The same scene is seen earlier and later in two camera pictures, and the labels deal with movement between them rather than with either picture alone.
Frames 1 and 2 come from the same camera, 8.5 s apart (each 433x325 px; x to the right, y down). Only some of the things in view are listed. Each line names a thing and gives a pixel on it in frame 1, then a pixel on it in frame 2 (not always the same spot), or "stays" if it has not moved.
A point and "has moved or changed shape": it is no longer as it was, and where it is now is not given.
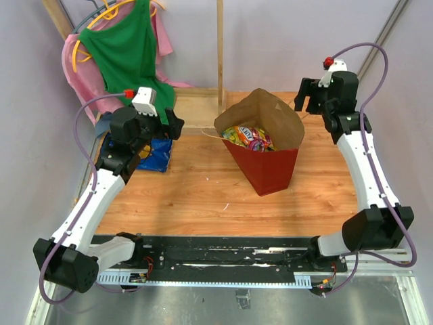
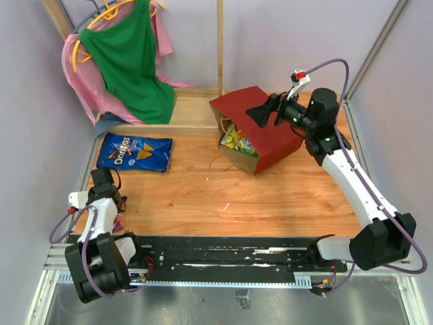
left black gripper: x=172 y=130 → x=90 y=192
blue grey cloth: x=103 y=124 stays
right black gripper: x=308 y=87 → x=278 y=103
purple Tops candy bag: x=260 y=143 → x=118 y=225
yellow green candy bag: x=231 y=135 has moved or changed shape
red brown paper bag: x=271 y=172 has moved or changed shape
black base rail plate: x=226 y=258 stays
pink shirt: x=84 y=74 stays
